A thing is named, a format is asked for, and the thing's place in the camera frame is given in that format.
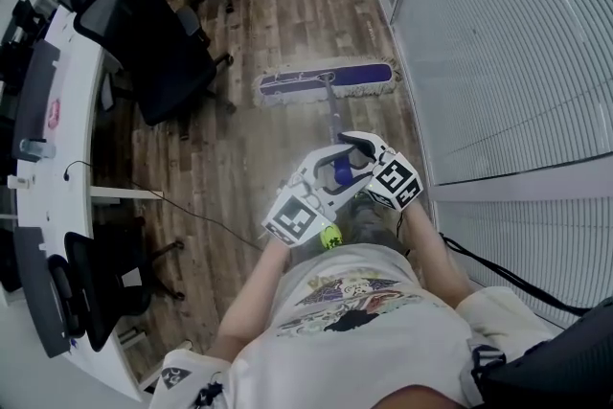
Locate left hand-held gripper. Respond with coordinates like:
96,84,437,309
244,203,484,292
261,143,373,248

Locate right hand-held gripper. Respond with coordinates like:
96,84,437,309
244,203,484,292
337,130,423,212

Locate purple mop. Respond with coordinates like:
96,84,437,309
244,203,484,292
251,56,402,187

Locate person's left forearm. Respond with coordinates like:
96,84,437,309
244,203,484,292
208,237,293,360

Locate person's right forearm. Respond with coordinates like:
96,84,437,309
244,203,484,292
404,200,475,303

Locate neon yellow shoe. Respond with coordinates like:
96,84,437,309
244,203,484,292
319,224,344,251

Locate grey trousers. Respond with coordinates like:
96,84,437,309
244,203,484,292
342,195,408,255

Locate white printed t-shirt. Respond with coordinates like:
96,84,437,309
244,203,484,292
148,243,566,409

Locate black mesh office chair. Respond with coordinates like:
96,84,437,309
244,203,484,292
71,0,236,128

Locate white curved desk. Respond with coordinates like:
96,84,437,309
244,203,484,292
0,0,183,403

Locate black bag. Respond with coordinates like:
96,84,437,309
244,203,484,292
471,301,613,409

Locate clear water bottle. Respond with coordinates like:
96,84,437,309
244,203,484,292
19,138,57,159

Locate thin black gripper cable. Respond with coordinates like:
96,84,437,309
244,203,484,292
395,209,413,255

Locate long black cable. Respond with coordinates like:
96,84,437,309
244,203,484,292
64,160,264,251

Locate black strap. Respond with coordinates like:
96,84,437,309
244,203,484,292
438,232,590,317

